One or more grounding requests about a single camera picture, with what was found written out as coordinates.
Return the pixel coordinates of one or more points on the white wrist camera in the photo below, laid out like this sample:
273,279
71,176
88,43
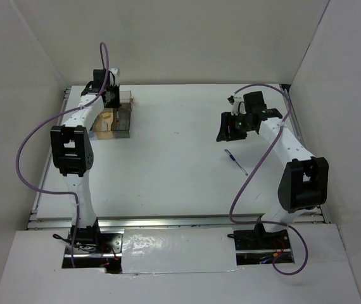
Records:
114,76
238,105

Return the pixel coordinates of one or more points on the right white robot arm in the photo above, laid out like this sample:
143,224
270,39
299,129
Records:
271,128

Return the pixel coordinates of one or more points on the clear compartment organizer box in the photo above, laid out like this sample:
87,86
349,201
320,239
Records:
118,126

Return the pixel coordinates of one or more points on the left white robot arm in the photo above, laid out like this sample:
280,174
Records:
73,155

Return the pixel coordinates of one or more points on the white foil cover sheet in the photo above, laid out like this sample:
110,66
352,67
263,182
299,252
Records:
178,251

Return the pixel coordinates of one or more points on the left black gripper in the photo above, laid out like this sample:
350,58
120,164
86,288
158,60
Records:
116,104

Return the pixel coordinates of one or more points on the aluminium front rail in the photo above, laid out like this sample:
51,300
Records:
143,223

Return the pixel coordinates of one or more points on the blue ballpoint pen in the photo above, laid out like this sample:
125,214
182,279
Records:
231,156

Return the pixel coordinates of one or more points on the yellow eraser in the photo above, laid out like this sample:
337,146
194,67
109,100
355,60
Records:
106,116

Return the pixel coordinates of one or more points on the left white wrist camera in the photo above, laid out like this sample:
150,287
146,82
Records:
114,76

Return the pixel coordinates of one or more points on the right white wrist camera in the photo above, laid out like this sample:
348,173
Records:
238,105

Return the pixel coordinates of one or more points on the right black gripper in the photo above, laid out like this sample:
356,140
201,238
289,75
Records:
227,119

